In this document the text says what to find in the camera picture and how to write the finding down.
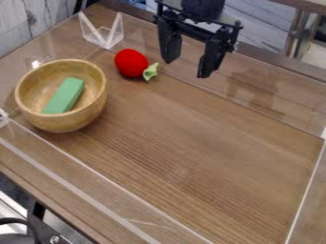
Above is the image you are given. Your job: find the black table frame leg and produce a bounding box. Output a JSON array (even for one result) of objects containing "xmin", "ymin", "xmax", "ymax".
[{"xmin": 27, "ymin": 201, "xmax": 71, "ymax": 244}]

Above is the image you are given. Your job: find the red toy strawberry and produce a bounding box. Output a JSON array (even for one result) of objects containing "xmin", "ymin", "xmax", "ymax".
[{"xmin": 115, "ymin": 49, "xmax": 160, "ymax": 81}]

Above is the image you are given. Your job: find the black cable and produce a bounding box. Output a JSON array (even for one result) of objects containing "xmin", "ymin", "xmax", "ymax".
[{"xmin": 0, "ymin": 217, "xmax": 34, "ymax": 244}]

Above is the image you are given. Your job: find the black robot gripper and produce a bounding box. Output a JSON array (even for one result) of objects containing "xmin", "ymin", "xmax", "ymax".
[{"xmin": 154, "ymin": 0, "xmax": 244, "ymax": 78}]

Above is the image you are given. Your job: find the brown wooden bowl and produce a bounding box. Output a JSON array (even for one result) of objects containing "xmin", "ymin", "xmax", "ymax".
[{"xmin": 14, "ymin": 59, "xmax": 109, "ymax": 132}]

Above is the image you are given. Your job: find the metal table leg background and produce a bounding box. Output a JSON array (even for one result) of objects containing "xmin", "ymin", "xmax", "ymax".
[{"xmin": 285, "ymin": 10, "xmax": 321, "ymax": 59}]

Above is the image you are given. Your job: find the green rectangular block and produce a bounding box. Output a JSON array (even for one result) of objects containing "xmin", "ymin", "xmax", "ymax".
[{"xmin": 42, "ymin": 77, "xmax": 86, "ymax": 114}]

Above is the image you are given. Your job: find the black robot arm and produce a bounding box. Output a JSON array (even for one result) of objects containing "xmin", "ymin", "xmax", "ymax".
[{"xmin": 154, "ymin": 0, "xmax": 244, "ymax": 78}]

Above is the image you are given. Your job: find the clear acrylic corner bracket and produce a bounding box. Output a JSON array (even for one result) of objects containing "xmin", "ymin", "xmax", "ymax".
[{"xmin": 78, "ymin": 12, "xmax": 123, "ymax": 50}]

